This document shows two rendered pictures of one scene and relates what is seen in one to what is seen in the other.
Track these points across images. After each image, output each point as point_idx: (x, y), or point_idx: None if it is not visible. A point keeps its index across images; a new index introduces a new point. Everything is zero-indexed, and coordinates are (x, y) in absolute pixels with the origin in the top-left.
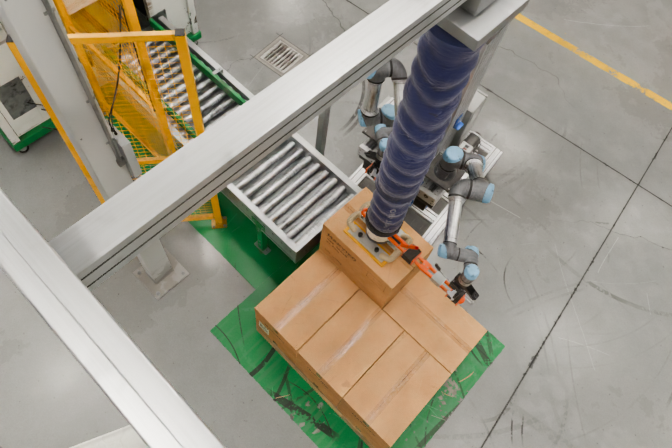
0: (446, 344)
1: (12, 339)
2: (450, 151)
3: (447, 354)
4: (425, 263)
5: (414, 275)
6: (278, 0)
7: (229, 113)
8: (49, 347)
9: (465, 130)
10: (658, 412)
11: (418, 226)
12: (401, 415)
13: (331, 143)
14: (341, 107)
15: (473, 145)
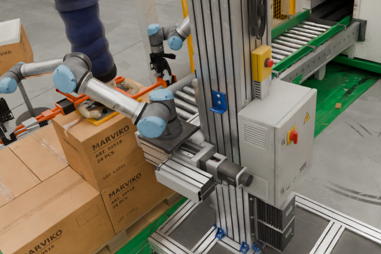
0: (11, 215)
1: (130, 65)
2: (163, 90)
3: (1, 216)
4: (49, 112)
5: (92, 183)
6: None
7: (273, 65)
8: (123, 75)
9: (247, 160)
10: None
11: (187, 237)
12: None
13: (307, 176)
14: (365, 181)
15: (221, 169)
